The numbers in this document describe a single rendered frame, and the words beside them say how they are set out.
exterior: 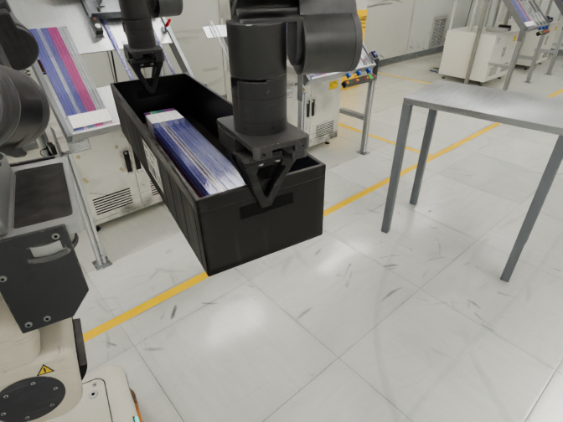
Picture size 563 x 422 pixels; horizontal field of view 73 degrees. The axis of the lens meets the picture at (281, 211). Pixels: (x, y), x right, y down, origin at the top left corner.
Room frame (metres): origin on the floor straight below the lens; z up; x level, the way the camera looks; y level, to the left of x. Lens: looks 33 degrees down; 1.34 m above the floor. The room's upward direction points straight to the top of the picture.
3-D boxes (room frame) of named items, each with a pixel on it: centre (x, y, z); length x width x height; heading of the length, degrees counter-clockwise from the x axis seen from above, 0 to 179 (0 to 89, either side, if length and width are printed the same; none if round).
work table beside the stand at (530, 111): (1.82, -1.01, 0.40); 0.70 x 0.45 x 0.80; 51
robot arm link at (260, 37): (0.40, 0.02, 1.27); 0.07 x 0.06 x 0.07; 104
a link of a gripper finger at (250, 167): (0.41, 0.03, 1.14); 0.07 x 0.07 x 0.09; 29
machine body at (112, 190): (2.27, 1.08, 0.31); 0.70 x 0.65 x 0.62; 131
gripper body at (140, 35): (0.89, 0.30, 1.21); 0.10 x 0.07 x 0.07; 30
